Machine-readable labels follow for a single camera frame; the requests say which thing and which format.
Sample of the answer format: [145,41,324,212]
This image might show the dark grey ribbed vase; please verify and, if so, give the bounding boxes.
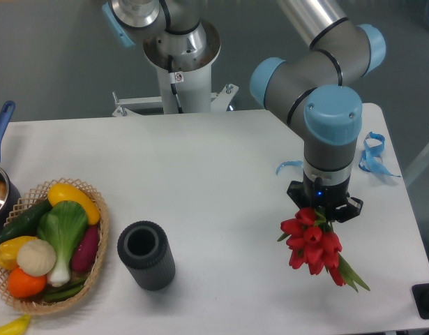
[117,221,176,291]

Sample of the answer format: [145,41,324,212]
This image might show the blue ribbon bundle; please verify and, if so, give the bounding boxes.
[359,132,400,177]

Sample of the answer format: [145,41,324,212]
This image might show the green cucumber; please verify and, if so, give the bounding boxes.
[0,200,52,244]

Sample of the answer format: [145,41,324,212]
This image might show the green bean pods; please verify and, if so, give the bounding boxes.
[43,278,86,303]

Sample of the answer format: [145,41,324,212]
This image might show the yellow bell pepper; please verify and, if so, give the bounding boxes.
[0,236,36,271]

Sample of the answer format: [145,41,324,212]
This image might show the blue handled saucepan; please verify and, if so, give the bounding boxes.
[0,100,20,233]

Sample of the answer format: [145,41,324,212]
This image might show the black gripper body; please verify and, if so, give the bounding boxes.
[302,174,351,221]

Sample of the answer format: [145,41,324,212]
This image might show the orange fruit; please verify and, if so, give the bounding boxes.
[7,267,47,299]

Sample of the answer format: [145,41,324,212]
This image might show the red tulip bouquet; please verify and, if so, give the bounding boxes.
[278,207,370,291]

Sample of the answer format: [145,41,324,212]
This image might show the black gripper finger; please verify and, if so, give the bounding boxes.
[334,197,363,223]
[287,181,307,209]

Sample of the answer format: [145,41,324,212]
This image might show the yellow banana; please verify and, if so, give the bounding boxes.
[0,315,31,335]

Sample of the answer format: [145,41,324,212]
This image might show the small blue ribbon strip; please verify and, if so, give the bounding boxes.
[276,161,303,175]

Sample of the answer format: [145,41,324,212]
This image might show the purple eggplant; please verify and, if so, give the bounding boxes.
[71,225,99,273]

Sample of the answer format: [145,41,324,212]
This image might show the black cable on pedestal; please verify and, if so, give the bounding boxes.
[167,54,184,114]

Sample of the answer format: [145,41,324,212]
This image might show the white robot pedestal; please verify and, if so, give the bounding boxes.
[112,19,239,117]

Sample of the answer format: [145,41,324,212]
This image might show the white frame at right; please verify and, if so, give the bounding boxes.
[404,143,429,188]

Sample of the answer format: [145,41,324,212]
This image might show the green bok choy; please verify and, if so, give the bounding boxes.
[37,200,88,288]

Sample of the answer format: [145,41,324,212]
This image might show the black device at edge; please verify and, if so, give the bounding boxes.
[412,283,429,320]

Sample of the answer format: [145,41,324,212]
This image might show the woven wicker basket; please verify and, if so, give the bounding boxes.
[0,178,110,315]

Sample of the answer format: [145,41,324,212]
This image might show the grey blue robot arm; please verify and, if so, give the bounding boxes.
[103,1,386,222]

